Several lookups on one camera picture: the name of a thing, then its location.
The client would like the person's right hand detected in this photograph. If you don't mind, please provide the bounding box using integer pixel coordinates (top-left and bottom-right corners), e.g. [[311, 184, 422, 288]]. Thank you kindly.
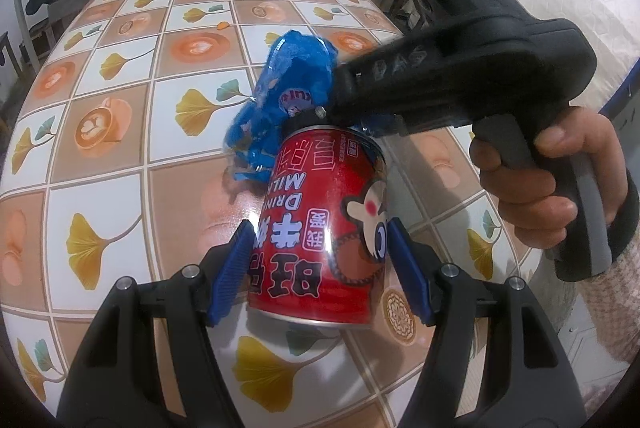
[[470, 105, 628, 253]]

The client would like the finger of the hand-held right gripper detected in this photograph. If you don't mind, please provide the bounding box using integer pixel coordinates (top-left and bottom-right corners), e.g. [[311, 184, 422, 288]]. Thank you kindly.
[[285, 104, 351, 129]]

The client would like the tile pattern tablecloth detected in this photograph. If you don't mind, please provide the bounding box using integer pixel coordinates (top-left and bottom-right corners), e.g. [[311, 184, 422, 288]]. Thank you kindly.
[[0, 0, 546, 428]]

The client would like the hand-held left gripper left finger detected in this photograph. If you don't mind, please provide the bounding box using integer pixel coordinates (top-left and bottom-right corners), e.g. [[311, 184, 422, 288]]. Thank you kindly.
[[59, 220, 256, 428]]

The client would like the person's right forearm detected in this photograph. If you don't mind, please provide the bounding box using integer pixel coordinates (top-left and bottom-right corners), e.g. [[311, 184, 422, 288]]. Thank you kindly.
[[575, 178, 640, 366]]

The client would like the red drink can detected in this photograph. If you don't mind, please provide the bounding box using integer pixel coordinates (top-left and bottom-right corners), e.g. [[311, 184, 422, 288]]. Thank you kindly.
[[245, 125, 388, 329]]

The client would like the blue snack wrapper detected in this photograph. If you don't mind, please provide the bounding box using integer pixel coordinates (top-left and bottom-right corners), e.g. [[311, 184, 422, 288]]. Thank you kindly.
[[225, 30, 403, 183]]

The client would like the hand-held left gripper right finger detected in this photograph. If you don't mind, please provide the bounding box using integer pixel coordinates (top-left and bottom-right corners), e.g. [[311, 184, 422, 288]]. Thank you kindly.
[[387, 218, 586, 428]]

